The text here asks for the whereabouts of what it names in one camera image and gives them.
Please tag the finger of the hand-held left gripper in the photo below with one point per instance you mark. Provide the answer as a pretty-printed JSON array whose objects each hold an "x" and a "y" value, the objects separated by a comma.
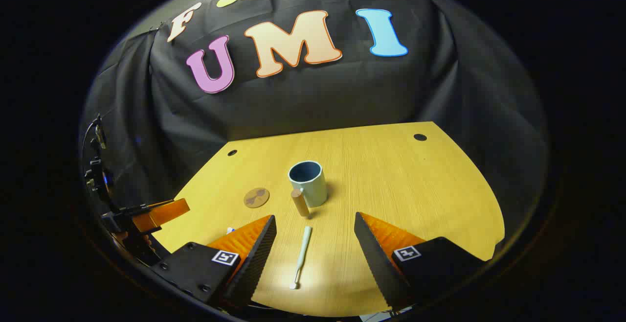
[{"x": 161, "y": 214}]

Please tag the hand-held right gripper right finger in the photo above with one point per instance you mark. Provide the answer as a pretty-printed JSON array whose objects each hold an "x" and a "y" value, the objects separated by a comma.
[{"x": 376, "y": 263}]

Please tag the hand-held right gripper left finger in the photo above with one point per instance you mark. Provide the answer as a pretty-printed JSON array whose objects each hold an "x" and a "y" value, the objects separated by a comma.
[{"x": 257, "y": 263}]

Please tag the pale green toothbrush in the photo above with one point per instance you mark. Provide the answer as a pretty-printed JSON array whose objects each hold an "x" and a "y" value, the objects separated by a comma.
[{"x": 303, "y": 251}]

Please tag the round brown coaster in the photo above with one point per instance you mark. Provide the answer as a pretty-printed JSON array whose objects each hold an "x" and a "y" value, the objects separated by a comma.
[{"x": 257, "y": 197}]

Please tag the wooden desktop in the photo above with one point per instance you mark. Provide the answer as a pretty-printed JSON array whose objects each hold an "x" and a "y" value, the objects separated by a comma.
[{"x": 391, "y": 180}]

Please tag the black backdrop cloth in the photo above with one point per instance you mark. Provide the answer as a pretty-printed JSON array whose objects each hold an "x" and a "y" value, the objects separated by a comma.
[{"x": 313, "y": 97}]

